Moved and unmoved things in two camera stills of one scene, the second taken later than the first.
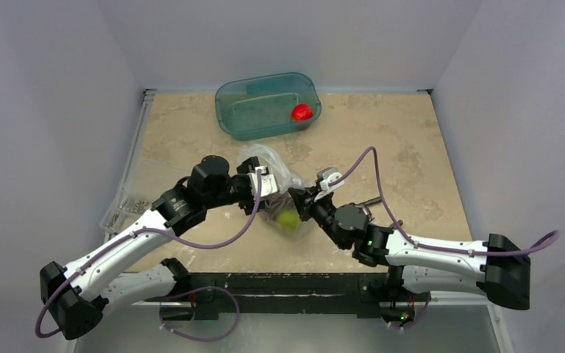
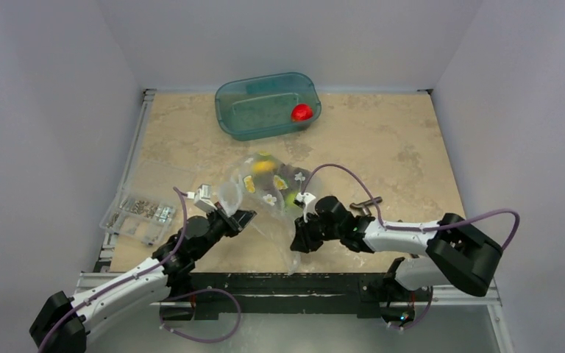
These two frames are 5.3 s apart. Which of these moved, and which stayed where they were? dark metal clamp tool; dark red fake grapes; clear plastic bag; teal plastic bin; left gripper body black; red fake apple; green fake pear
Moved: left gripper body black; green fake pear; clear plastic bag; dark red fake grapes
Stayed: dark metal clamp tool; red fake apple; teal plastic bin
